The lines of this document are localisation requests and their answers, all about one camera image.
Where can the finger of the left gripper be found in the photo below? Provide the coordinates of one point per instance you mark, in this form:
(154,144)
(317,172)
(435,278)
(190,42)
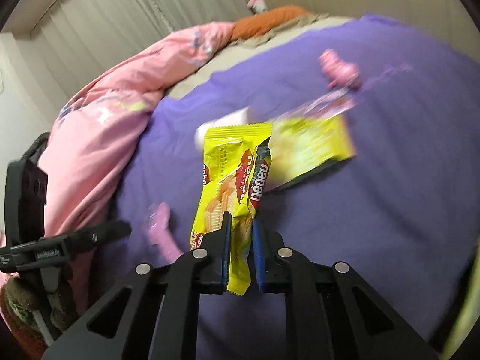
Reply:
(111,231)

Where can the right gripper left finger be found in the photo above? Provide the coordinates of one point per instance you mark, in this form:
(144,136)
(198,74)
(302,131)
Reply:
(152,313)

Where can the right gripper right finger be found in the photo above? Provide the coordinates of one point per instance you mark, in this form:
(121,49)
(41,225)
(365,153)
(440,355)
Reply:
(331,312)

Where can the yellow wafer wrapper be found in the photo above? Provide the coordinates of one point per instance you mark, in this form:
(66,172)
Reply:
(236,163)

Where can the green trash bag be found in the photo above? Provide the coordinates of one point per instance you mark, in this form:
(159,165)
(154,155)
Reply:
(469,315)

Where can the gloved left hand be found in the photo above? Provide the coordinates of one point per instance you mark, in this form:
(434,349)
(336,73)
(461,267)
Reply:
(42,305)

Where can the pink heart plastic tray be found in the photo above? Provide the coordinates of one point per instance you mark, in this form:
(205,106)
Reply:
(159,233)

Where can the pink floral duvet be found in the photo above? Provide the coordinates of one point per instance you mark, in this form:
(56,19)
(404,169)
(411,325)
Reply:
(96,133)

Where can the purple bed blanket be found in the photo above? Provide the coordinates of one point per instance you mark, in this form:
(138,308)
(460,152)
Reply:
(404,212)

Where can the pink yellow chip bag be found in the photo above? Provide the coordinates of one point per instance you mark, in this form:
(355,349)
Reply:
(302,145)

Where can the pink plastic cup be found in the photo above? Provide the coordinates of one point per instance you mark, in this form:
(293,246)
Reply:
(243,116)

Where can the grey window curtain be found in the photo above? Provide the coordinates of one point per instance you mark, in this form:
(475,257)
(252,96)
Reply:
(59,46)

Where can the pink clear candy wrapper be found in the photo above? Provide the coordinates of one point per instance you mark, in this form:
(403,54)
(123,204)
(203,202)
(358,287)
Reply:
(325,107)

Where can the pink caterpillar toy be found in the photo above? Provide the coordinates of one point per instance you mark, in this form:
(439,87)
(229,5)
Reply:
(339,73)

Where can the orange pillow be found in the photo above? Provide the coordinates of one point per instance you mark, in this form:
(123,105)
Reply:
(258,25)

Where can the pink plush toy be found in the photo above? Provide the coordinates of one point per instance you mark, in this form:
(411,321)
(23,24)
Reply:
(257,6)

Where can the beige bed sheet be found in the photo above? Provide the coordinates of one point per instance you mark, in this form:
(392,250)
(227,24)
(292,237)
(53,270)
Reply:
(240,51)

